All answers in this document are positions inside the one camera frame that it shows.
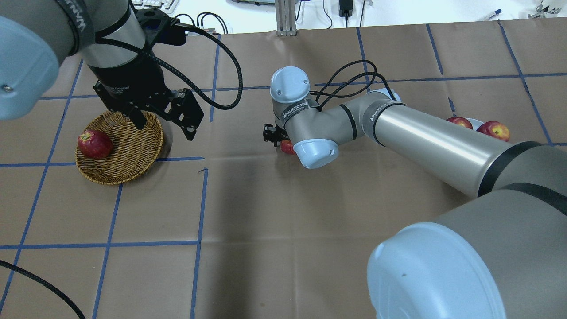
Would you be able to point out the white keyboard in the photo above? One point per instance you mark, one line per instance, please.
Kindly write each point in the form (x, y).
(166, 6)

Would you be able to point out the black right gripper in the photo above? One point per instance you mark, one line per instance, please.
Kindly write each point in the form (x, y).
(271, 134)

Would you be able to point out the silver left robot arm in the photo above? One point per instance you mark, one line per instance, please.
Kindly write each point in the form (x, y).
(116, 42)

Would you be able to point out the black power adapter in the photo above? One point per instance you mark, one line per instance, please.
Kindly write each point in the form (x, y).
(345, 8)

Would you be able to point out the aluminium frame post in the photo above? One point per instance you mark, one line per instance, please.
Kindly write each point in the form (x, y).
(285, 18)

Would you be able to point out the red apple on plate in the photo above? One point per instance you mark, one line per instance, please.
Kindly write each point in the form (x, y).
(461, 121)
(495, 129)

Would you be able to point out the red yellow apple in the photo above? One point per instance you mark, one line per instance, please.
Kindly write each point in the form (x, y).
(287, 147)

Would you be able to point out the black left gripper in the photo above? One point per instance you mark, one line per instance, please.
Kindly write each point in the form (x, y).
(127, 81)

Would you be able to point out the brown paper table cover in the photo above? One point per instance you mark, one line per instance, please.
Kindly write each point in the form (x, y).
(227, 226)

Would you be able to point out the wicker basket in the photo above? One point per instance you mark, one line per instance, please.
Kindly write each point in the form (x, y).
(131, 152)

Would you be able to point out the light blue plate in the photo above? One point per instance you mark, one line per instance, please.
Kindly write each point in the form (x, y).
(475, 123)

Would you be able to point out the blue white marker pen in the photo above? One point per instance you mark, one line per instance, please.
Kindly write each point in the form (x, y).
(492, 15)

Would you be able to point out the red apple in basket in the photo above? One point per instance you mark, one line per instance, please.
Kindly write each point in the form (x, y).
(95, 144)

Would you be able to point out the red apple front on plate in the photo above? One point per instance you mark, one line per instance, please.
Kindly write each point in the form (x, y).
(495, 129)

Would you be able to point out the red apple top on plate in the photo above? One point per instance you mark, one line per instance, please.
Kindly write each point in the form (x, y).
(461, 121)

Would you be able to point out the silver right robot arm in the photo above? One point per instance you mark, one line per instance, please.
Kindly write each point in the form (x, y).
(500, 256)

